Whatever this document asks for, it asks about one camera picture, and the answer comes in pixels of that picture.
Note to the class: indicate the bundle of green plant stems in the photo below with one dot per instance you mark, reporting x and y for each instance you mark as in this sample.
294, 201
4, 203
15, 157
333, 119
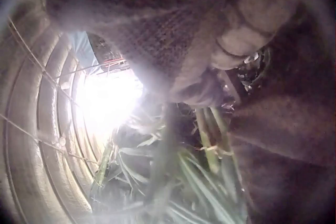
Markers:
210, 140

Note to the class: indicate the person's right fingers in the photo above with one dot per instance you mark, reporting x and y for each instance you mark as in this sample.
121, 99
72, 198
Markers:
252, 21

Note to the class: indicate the person's right hand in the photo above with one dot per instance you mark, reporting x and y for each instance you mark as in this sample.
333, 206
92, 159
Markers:
162, 24

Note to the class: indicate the pile of green leafy plants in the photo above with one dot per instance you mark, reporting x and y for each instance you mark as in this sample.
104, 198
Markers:
168, 176

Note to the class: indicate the person's right thumb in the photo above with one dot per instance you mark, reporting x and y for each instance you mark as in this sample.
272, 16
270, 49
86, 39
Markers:
202, 90

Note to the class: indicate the clear plastic tunnel cover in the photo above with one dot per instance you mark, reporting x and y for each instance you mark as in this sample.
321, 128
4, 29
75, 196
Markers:
34, 119

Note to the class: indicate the blue plastic sheet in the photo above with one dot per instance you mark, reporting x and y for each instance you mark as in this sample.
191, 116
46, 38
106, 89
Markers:
84, 48

